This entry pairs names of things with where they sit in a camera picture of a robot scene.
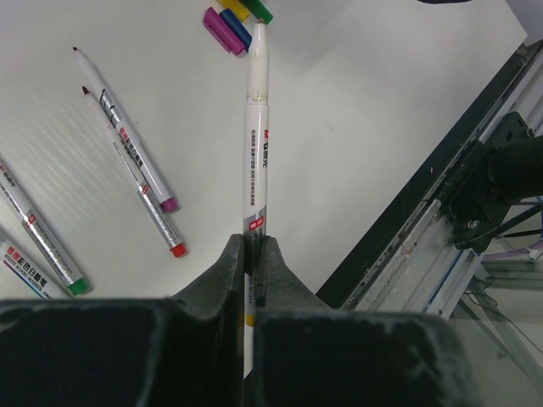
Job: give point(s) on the red marker pen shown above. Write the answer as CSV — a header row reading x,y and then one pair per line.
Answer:
x,y
137,180

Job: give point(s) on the green pen cap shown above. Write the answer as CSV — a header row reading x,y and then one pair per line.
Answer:
x,y
258,9

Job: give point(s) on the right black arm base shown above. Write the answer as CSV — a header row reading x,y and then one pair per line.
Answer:
x,y
488,179

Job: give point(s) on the blue marker pen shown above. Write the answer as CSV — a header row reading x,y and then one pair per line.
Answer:
x,y
27,271

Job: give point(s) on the aluminium frame rail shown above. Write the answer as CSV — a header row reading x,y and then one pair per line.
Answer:
x,y
406,261

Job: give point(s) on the purple pen cap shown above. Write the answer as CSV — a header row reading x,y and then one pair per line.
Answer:
x,y
221,32

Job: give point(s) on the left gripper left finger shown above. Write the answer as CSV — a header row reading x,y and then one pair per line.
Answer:
x,y
183,350

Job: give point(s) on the purple marker pen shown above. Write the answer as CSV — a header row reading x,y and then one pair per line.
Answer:
x,y
126,131

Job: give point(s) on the yellow marker pen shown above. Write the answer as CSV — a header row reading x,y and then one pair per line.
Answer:
x,y
255,167

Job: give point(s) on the blue pen cap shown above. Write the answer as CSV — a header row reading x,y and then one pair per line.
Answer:
x,y
236,27

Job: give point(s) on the yellow pen cap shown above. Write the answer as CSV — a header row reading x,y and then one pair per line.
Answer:
x,y
237,7

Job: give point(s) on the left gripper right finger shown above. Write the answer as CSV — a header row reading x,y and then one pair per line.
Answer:
x,y
308,354

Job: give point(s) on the green marker pen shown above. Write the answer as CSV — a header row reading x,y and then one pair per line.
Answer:
x,y
41,235

